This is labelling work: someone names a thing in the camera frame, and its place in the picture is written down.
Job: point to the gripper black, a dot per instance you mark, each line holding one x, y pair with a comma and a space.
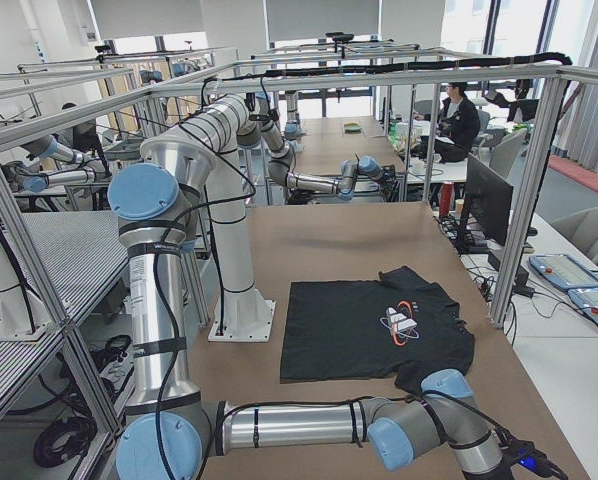
533, 459

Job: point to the black t-shirt with logo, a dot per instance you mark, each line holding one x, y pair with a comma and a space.
396, 325

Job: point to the teach pendant far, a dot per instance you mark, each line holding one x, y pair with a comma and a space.
563, 271

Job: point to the black computer monitor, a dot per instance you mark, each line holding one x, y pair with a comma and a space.
487, 199

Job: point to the red bottle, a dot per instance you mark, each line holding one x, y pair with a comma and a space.
446, 196

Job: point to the seated person black jacket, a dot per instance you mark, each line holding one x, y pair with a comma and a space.
459, 122

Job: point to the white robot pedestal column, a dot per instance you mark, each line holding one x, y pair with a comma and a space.
241, 314

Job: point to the aluminium frame post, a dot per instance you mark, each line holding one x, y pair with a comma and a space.
536, 163

